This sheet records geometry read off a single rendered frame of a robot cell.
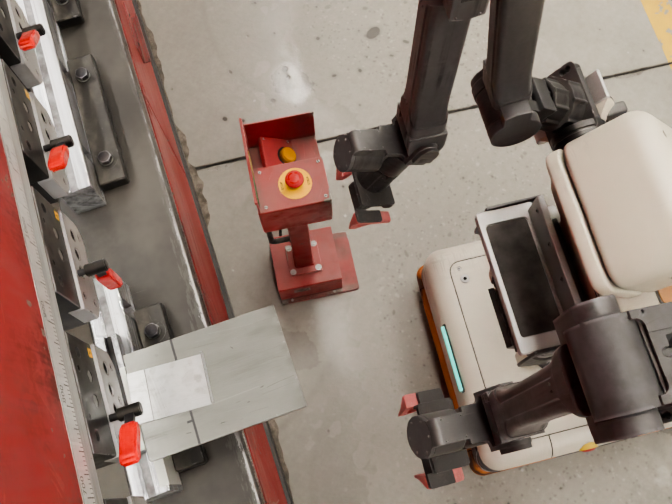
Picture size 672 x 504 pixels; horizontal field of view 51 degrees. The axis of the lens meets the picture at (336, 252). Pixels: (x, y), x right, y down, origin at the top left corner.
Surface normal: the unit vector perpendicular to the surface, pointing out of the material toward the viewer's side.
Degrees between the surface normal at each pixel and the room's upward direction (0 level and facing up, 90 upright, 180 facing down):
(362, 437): 0
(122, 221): 0
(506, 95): 78
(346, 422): 0
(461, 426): 22
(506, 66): 91
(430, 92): 90
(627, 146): 42
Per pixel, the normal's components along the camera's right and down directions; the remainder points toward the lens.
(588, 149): -0.66, -0.08
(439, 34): 0.18, 0.93
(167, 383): -0.01, -0.32
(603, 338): -0.42, -0.19
